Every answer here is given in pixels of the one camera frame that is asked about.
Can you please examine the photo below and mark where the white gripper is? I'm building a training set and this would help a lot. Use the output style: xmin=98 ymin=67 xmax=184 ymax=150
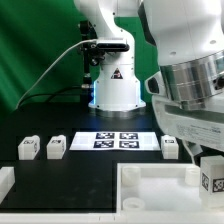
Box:
xmin=152 ymin=94 xmax=224 ymax=164

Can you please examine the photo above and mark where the white square table top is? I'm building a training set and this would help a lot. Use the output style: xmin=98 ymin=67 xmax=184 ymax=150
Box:
xmin=116 ymin=163 xmax=224 ymax=224

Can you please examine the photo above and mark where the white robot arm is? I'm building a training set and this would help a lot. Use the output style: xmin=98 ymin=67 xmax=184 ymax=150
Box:
xmin=73 ymin=0 xmax=224 ymax=165

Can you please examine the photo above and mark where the white marker sheet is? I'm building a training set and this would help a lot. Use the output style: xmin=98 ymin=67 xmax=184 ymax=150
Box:
xmin=70 ymin=131 xmax=160 ymax=151

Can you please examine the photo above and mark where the white left obstacle block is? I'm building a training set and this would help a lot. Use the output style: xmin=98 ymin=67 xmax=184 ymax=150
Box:
xmin=0 ymin=167 xmax=15 ymax=204

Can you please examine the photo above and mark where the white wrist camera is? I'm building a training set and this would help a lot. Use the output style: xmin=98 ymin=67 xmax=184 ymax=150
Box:
xmin=145 ymin=71 xmax=166 ymax=97

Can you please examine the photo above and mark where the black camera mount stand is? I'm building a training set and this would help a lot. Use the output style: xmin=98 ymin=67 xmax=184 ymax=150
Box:
xmin=79 ymin=20 xmax=104 ymax=104

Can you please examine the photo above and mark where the grey cable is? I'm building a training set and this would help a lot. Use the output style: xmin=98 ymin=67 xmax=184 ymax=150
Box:
xmin=14 ymin=38 xmax=98 ymax=110

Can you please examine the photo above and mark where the black cable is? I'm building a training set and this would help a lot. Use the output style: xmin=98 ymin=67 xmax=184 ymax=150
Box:
xmin=16 ymin=85 xmax=84 ymax=109

